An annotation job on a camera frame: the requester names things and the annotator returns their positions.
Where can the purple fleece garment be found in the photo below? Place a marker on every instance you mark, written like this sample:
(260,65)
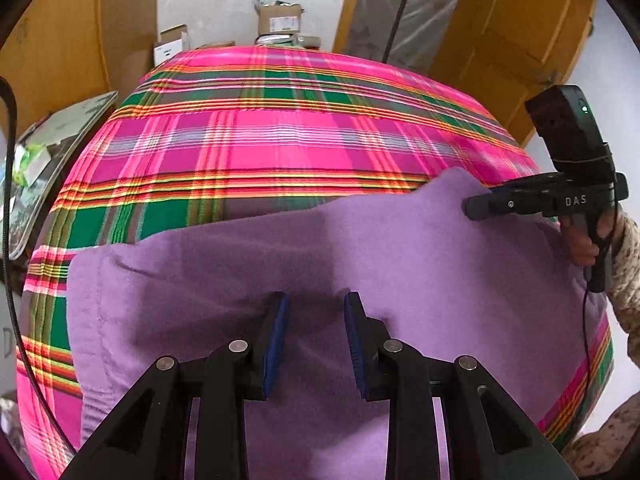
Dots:
(325,260)

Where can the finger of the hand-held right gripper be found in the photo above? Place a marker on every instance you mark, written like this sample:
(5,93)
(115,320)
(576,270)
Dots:
(505,202)

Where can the wooden door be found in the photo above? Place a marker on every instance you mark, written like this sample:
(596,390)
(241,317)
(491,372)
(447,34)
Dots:
(520,35)

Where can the white cardboard box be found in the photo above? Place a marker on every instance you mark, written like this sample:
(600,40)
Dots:
(171,47)

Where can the person's right forearm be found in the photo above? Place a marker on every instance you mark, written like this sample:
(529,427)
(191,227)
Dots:
(627,270)

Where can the folding table with printed top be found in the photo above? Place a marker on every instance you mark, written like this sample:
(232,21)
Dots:
(55,150)

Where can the wooden door frame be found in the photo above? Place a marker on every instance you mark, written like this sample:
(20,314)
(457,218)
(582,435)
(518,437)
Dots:
(350,5)

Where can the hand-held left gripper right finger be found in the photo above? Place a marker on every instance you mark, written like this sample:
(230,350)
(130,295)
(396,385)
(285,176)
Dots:
(356,350)

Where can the small brown cardboard box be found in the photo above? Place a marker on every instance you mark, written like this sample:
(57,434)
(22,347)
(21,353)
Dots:
(216,45)

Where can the wooden wardrobe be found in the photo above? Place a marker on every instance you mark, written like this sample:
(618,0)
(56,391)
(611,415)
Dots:
(60,35)

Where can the grey zippered door curtain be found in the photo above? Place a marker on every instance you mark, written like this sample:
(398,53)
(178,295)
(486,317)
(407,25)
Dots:
(410,5)

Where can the pink green plaid bed sheet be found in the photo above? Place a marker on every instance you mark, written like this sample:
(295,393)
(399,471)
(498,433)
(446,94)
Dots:
(280,130)

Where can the green tissue pack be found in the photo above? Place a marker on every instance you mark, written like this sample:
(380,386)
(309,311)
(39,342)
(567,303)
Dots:
(27,162)

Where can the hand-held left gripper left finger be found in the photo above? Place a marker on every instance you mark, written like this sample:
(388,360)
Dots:
(277,345)

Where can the labelled brown cardboard box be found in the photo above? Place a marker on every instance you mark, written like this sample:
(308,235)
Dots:
(280,17)

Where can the person's patterned clothing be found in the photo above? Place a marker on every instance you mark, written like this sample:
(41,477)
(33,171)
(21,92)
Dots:
(605,445)

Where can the person's right hand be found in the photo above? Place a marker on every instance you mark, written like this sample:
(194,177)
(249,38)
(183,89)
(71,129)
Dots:
(579,245)

